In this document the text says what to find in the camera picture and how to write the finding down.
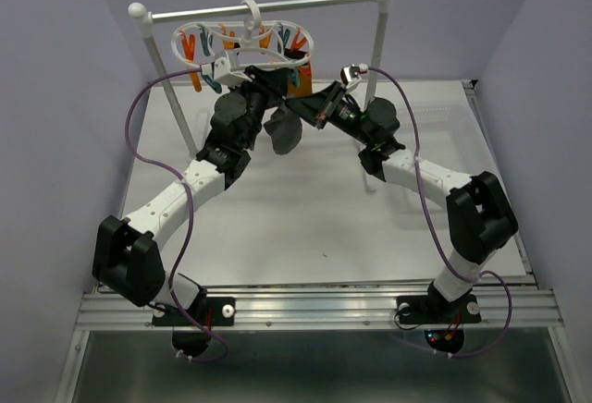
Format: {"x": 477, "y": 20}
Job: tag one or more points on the aluminium mounting rail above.
{"x": 329, "y": 308}

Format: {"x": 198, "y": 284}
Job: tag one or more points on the teal clothes peg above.
{"x": 214, "y": 85}

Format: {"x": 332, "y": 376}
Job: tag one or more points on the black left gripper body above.
{"x": 259, "y": 95}

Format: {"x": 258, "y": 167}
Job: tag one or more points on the yellow clothes peg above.
{"x": 195, "y": 80}

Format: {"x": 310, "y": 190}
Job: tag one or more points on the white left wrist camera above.
{"x": 226, "y": 71}

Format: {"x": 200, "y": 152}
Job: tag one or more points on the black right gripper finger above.
{"x": 332, "y": 94}
{"x": 309, "y": 110}

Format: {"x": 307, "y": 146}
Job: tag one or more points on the grey sock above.
{"x": 284, "y": 128}

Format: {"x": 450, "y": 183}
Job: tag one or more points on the orange clothes peg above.
{"x": 188, "y": 43}

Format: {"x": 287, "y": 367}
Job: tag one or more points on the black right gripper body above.
{"x": 345, "y": 117}

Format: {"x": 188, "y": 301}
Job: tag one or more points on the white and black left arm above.
{"x": 127, "y": 251}

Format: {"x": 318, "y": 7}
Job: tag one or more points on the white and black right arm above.
{"x": 480, "y": 218}

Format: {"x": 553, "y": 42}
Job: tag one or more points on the white plastic basket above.
{"x": 449, "y": 136}

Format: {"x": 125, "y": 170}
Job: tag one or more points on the white clip hanger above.
{"x": 243, "y": 31}

